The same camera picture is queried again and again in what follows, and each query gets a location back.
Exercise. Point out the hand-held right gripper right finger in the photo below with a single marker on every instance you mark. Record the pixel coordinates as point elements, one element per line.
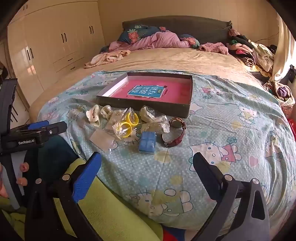
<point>208,172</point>

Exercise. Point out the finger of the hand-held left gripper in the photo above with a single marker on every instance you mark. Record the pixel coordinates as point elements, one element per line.
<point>38,124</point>
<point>55,130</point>

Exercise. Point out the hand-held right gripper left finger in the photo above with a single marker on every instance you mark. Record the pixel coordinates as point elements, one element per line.
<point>86,176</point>

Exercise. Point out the white hair clip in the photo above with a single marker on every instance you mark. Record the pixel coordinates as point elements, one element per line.
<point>92,115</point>

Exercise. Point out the earring card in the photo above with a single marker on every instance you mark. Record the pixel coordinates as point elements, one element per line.
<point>101,139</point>

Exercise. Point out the pearl hair clip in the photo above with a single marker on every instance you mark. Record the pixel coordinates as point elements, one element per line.
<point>106,112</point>

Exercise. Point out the small blue box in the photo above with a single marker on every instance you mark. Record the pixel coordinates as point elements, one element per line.
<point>146,142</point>

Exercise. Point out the beige comb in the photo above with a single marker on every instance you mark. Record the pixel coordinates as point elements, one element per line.
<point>155,127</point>

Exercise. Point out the beige item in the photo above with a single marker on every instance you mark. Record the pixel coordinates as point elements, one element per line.
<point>148,114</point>

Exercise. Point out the grey cardboard box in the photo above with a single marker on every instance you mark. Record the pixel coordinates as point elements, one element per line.
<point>143,105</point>

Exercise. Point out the person's left hand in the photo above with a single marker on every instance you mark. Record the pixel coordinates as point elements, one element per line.
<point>23,166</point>

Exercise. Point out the small clear plastic bag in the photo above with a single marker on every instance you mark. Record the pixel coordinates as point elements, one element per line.
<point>115,117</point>
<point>74,114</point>

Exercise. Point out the person's green clothing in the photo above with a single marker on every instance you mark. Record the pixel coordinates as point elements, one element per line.
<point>111,213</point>

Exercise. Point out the cartoon cat printed blanket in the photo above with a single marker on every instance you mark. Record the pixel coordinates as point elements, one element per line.
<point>219,115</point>

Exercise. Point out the yellow bangles in plastic bag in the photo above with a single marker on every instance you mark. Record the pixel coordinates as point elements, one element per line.
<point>124,127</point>

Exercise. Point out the cream wardrobe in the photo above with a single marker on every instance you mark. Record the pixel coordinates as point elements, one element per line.
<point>46,46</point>

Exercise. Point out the pale pink garment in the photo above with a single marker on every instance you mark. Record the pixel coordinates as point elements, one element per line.
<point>106,56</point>

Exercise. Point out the purple garment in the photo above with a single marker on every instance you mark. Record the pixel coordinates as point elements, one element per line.
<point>284,92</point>

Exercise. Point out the beige bed sheet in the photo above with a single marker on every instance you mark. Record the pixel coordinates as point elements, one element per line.
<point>173,60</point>

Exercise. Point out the large floral pillow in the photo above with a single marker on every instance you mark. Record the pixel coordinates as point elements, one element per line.
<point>134,34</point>

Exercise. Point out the pink fuzzy garment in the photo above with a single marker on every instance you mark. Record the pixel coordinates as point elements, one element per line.
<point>212,47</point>

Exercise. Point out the pile of clothes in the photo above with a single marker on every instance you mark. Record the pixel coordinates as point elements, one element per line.
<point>252,53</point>

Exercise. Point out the black object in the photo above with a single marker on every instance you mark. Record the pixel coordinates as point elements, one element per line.
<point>292,73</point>

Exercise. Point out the small floral pillow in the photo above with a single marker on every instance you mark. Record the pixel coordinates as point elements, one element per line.
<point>190,41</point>

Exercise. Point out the pink duvet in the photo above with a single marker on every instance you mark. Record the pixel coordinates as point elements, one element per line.
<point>159,39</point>

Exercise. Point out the cream curtain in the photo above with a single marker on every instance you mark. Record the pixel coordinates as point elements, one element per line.
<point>283,51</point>

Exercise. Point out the grey headboard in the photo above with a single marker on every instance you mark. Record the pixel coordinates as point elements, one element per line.
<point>185,27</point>

